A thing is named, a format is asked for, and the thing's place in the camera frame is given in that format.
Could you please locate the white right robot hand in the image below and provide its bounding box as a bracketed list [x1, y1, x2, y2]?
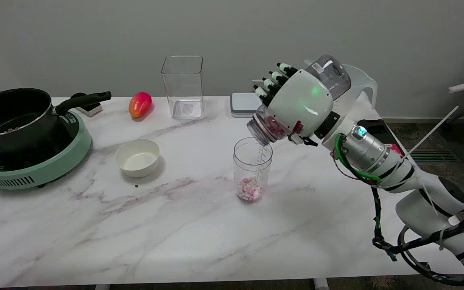
[253, 62, 342, 146]

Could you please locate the clear bottle with candies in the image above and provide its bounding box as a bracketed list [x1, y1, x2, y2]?
[247, 55, 352, 146]

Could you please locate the large clear measuring pitcher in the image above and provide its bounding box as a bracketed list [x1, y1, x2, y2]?
[304, 60, 378, 118]

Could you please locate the white grey kitchen scale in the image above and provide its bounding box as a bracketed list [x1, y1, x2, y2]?
[230, 93, 263, 118]

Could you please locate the black device with pink label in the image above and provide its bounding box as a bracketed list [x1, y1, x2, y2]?
[357, 119, 404, 157]

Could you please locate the clear measuring cup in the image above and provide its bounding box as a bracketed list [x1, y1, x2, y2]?
[233, 137, 273, 203]

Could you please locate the pink white candy pile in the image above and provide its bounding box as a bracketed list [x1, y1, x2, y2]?
[237, 177, 264, 201]

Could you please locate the tall clear square container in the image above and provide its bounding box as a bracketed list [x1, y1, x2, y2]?
[161, 56, 205, 120]

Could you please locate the white zip tie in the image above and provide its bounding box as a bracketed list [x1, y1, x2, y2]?
[401, 106, 459, 158]

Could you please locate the floor vent grille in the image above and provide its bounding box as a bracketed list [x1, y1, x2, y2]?
[409, 149, 459, 163]

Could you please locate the red orange mango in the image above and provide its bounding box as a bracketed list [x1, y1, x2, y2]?
[128, 92, 153, 118]

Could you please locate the white bowl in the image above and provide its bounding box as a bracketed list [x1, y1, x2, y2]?
[114, 139, 161, 178]

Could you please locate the small white black object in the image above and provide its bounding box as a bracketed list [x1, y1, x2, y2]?
[71, 93, 104, 117]

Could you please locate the green induction cooker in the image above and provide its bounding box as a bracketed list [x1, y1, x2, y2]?
[0, 110, 92, 190]

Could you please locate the green robot cable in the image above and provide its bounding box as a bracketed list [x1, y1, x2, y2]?
[333, 133, 381, 184]

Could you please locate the black wrapped cable bundle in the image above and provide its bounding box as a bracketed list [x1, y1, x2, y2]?
[371, 187, 464, 262]

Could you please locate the black cable loop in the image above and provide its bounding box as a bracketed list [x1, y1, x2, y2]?
[397, 226, 464, 287]

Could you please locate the black saucepan with handle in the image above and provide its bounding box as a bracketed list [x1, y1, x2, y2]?
[0, 88, 112, 156]

